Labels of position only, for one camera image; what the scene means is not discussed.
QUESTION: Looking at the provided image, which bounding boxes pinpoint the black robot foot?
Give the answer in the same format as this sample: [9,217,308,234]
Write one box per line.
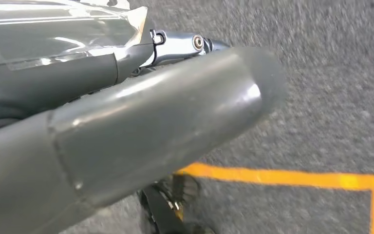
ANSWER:
[137,174,217,234]

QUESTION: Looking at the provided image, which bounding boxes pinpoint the yellow floor tape square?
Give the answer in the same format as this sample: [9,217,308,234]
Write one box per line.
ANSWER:
[175,162,374,234]

